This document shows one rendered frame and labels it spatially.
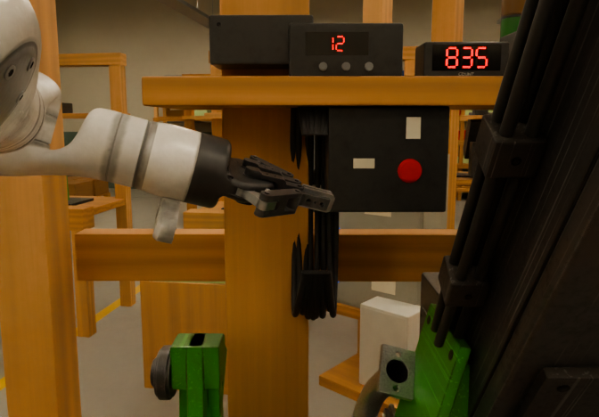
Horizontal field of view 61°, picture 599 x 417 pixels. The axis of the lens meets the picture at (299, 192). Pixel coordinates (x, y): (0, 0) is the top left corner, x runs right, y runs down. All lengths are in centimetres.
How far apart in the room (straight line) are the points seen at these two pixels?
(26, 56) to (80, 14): 1230
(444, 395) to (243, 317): 45
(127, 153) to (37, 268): 49
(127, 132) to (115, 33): 1158
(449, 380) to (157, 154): 35
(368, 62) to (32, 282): 65
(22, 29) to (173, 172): 31
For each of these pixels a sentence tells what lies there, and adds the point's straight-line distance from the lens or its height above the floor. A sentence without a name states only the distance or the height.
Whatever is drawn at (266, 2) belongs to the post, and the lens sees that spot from 85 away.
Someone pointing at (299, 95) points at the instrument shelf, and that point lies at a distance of 71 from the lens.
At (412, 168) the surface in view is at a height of 141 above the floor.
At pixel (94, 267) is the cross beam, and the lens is 103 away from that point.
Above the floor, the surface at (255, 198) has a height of 140.
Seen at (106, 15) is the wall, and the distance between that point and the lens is 1223.
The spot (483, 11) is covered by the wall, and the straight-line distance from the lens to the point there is 1091.
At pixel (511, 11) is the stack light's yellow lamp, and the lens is 93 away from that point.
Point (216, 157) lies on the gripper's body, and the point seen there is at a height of 144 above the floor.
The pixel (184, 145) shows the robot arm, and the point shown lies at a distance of 51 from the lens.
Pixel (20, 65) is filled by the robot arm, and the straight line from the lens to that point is 23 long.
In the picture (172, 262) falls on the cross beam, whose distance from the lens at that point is 98.
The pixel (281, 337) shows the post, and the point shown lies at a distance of 90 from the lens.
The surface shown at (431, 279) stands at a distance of 82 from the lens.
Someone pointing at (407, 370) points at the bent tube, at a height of 120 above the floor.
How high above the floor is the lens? 148
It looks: 8 degrees down
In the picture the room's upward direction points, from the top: straight up
